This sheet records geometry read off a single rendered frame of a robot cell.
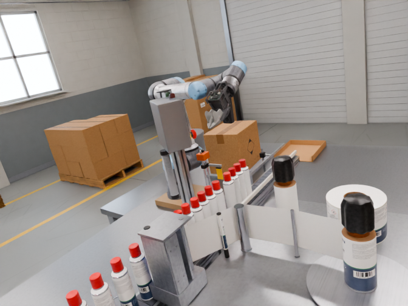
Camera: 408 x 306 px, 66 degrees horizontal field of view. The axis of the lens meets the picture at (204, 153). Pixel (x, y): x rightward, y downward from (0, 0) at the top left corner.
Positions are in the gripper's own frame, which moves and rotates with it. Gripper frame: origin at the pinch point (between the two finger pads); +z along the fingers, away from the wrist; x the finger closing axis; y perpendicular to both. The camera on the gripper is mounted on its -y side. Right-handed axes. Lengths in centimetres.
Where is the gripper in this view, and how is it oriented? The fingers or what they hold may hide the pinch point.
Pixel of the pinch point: (211, 127)
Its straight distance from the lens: 127.1
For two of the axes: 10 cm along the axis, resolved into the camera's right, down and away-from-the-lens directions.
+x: 8.0, 0.4, -6.0
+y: -4.5, -6.2, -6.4
